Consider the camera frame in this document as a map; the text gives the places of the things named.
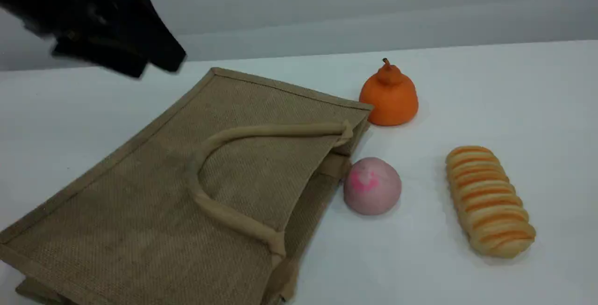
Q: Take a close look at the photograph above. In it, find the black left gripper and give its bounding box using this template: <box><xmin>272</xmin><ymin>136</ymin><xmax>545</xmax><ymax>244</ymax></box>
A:
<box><xmin>0</xmin><ymin>0</ymin><xmax>187</xmax><ymax>79</ymax></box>

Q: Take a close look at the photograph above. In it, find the brown jute tote bag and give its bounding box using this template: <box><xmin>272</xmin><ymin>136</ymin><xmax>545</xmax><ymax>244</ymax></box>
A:
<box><xmin>0</xmin><ymin>67</ymin><xmax>375</xmax><ymax>305</ymax></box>

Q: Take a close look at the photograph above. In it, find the orange pear-shaped pastry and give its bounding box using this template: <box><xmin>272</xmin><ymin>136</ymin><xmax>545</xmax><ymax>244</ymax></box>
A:
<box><xmin>358</xmin><ymin>58</ymin><xmax>420</xmax><ymax>128</ymax></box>

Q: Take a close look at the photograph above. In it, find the pink round bun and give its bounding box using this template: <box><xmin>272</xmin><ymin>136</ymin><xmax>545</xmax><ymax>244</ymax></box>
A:
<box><xmin>343</xmin><ymin>156</ymin><xmax>403</xmax><ymax>217</ymax></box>

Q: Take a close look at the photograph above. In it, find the long orange-striped bread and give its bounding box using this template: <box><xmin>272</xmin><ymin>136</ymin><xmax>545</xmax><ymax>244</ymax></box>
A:
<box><xmin>444</xmin><ymin>145</ymin><xmax>537</xmax><ymax>259</ymax></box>

